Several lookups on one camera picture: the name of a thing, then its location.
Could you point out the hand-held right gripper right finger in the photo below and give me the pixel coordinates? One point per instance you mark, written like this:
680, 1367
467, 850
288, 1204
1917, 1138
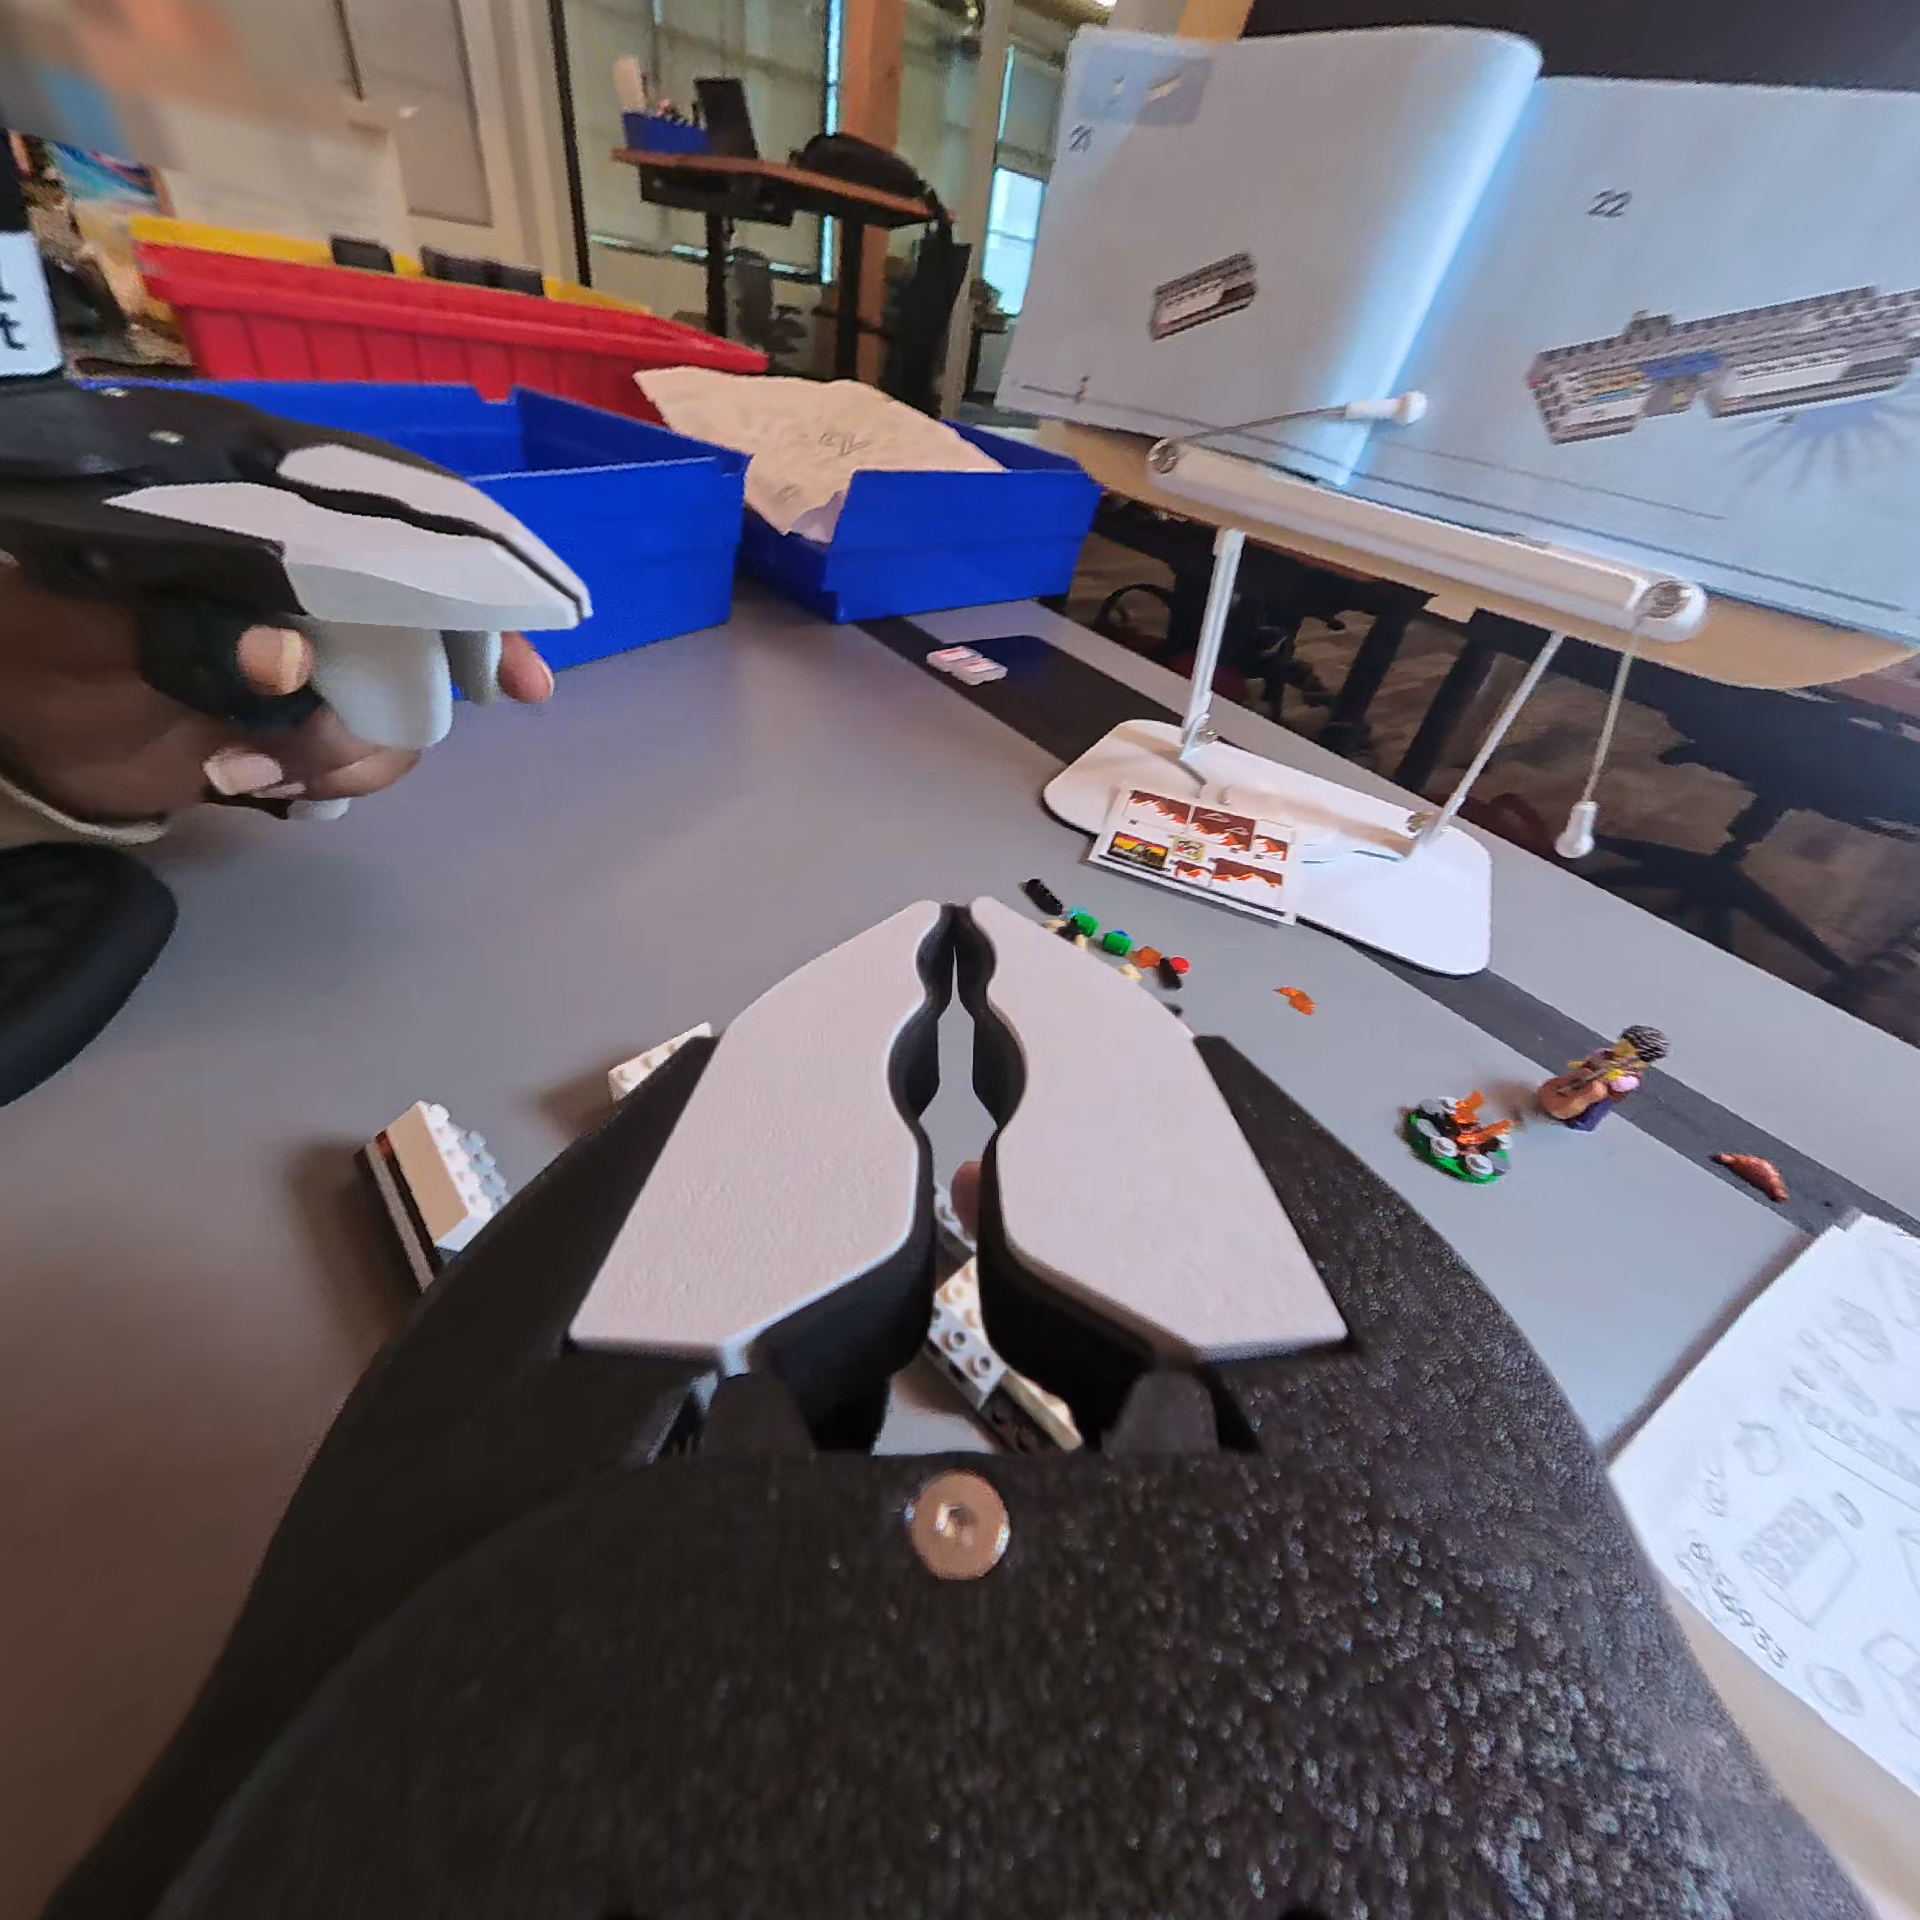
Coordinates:
1138, 1187

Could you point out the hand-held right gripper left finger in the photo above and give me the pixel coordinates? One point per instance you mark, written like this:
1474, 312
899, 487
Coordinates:
780, 1172

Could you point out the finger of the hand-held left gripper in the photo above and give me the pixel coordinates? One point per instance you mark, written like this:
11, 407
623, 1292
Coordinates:
388, 478
420, 578

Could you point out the cluster of small lego bits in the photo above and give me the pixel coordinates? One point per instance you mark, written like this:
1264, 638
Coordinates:
1117, 941

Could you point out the green lego campfire build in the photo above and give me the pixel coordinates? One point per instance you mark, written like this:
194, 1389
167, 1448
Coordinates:
1455, 1147

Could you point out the lego sticker sheet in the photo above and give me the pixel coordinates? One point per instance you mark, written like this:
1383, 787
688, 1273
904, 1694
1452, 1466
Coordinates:
1186, 848

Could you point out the lego minifigure with guitar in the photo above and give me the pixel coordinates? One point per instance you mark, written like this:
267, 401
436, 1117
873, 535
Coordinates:
1596, 1082

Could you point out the small white lego tile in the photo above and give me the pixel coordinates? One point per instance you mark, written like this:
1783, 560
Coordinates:
966, 662

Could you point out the brown lego piece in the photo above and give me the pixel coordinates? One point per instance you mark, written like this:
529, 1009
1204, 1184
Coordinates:
1757, 1178

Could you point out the lego instruction booklet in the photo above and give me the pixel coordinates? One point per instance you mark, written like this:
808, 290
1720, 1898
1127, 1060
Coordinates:
1349, 225

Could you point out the person's left hand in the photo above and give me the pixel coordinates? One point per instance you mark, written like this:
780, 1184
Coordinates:
89, 706

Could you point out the red storage bin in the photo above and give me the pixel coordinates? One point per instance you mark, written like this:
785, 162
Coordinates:
373, 338

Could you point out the blue storage bin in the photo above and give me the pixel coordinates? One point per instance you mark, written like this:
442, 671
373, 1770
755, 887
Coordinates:
629, 524
929, 554

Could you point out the yellow storage bin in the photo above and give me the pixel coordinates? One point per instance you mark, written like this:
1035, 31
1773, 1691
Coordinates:
225, 237

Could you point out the white book stand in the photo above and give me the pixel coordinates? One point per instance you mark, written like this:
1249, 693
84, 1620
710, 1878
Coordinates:
1395, 901

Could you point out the crumpled white paper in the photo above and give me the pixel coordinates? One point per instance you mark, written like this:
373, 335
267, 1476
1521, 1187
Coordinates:
808, 435

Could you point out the wooden standing desk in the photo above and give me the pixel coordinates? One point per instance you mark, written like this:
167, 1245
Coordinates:
749, 177

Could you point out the black mesh chair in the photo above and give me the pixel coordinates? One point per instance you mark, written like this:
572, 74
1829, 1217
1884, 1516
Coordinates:
73, 959

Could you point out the black backpack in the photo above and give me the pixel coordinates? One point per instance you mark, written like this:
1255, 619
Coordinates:
863, 162

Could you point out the white paper instruction sheet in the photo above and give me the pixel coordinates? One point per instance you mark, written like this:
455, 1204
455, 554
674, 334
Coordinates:
1801, 1472

